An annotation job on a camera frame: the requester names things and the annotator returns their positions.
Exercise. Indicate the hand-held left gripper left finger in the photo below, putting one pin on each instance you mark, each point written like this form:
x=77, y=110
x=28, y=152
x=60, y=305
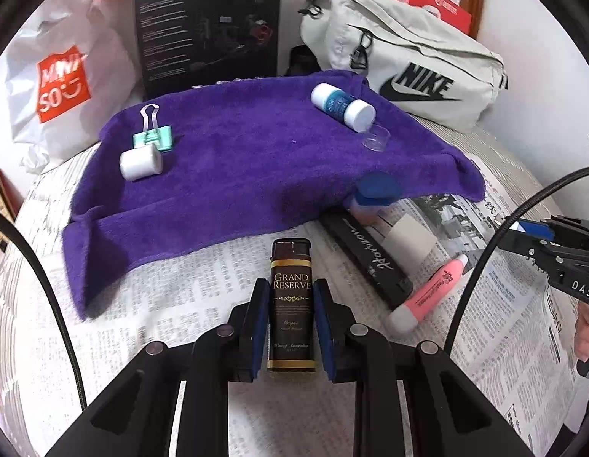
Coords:
x=258, y=333

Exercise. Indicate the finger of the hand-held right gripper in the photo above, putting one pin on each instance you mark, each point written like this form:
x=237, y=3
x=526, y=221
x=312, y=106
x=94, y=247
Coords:
x=525, y=250
x=532, y=228

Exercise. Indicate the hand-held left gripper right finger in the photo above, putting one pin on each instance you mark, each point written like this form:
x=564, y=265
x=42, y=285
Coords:
x=324, y=333

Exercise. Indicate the brown lighter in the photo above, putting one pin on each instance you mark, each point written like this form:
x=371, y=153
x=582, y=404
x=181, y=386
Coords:
x=292, y=304

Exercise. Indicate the clear plastic cup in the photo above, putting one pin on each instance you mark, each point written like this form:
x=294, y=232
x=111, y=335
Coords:
x=376, y=137

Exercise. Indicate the small white cylinder container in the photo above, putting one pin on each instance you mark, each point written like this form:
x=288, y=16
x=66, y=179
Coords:
x=141, y=163

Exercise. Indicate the green binder clip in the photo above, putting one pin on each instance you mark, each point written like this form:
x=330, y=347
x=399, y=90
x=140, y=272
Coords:
x=154, y=137

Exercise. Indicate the white and blue bottle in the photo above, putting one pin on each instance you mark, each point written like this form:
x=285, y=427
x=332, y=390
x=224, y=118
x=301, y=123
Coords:
x=342, y=104

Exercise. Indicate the person's right hand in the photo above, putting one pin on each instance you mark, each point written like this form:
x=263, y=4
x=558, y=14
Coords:
x=585, y=338

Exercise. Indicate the long black box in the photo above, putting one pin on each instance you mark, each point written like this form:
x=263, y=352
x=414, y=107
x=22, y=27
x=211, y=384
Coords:
x=365, y=257

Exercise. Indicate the pink highlighter pen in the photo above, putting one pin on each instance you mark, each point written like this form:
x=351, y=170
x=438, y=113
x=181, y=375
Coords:
x=425, y=297

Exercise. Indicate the pink bottle blue cap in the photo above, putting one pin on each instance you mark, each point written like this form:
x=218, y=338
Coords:
x=373, y=195

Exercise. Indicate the purple towel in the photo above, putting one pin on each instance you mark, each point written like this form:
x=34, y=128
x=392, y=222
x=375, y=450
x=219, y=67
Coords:
x=237, y=176

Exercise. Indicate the newspaper sheets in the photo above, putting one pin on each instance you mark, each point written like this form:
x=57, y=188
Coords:
x=42, y=342

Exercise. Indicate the grey waist bag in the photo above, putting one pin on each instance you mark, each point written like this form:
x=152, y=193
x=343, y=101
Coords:
x=408, y=47

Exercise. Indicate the black headset box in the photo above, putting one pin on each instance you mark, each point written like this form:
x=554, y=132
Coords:
x=204, y=24

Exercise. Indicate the white plastic shopping bag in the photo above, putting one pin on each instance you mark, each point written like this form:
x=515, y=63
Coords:
x=51, y=57

